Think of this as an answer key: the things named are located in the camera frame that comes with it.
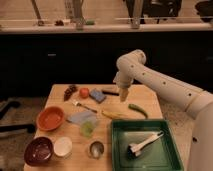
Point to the dark purple grape bunch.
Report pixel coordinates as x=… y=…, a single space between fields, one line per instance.
x=69 y=91

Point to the dark purple bowl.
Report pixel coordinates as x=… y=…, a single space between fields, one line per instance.
x=38 y=152

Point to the green plastic cup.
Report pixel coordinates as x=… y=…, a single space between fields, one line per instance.
x=87 y=128

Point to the green plastic tray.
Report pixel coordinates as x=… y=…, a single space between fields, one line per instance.
x=161 y=155

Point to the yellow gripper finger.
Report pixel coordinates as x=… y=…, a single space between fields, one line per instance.
x=123 y=93

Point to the silver fork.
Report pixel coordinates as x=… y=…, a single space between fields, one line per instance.
x=76 y=103

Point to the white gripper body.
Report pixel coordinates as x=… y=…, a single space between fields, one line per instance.
x=122 y=80

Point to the metal cup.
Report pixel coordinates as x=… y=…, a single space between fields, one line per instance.
x=96 y=149

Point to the clear plastic bag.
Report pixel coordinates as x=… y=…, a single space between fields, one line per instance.
x=82 y=117

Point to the orange bowl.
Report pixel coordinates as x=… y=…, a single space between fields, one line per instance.
x=50 y=118

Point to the green chili pepper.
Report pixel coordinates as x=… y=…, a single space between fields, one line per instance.
x=139 y=109

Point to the white dish brush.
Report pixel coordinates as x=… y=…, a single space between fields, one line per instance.
x=135 y=149

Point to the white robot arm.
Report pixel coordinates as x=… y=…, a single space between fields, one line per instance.
x=195 y=101

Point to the yellow banana toy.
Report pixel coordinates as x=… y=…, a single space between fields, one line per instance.
x=111 y=115

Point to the blue sponge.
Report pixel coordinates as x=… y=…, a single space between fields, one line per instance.
x=97 y=95

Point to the white small bowl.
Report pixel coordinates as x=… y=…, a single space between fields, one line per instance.
x=63 y=147

